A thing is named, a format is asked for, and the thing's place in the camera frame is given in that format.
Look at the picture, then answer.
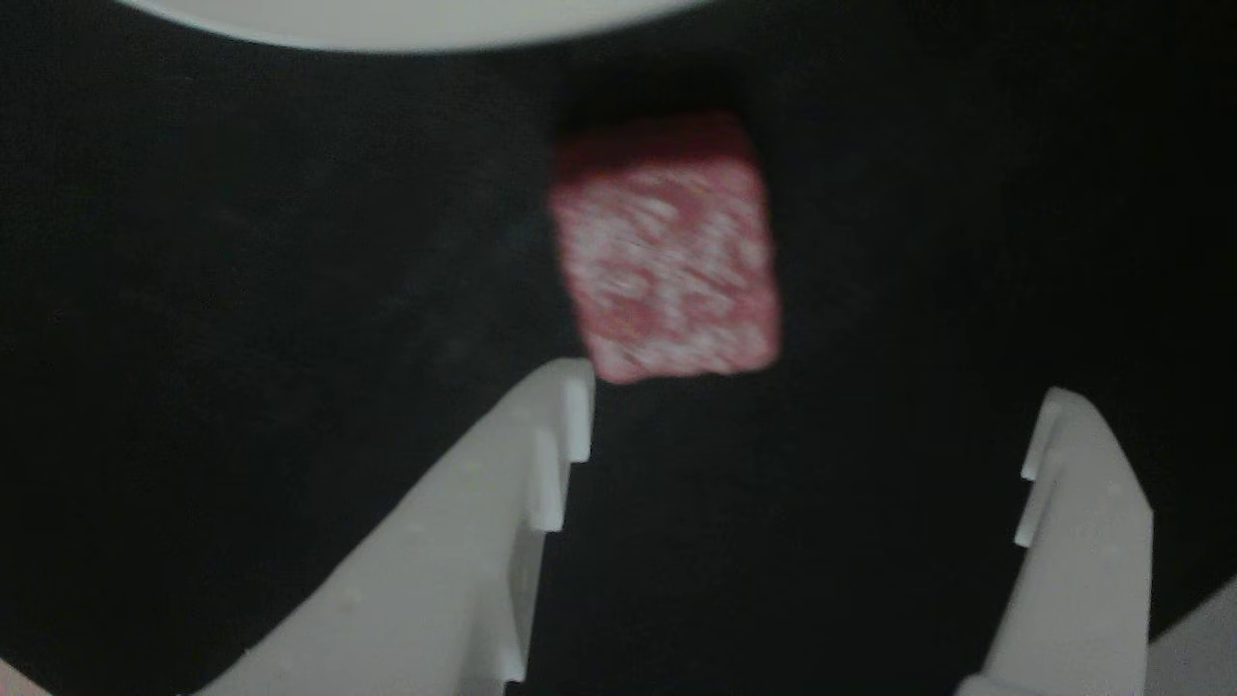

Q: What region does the red toy cube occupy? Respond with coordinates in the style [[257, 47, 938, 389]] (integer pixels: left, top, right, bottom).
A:
[[547, 112, 782, 386]]

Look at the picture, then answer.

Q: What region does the white plate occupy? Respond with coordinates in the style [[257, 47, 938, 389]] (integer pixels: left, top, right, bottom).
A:
[[114, 0, 718, 55]]

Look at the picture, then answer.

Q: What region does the black mat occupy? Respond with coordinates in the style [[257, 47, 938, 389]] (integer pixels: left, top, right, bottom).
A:
[[0, 0, 1237, 696]]

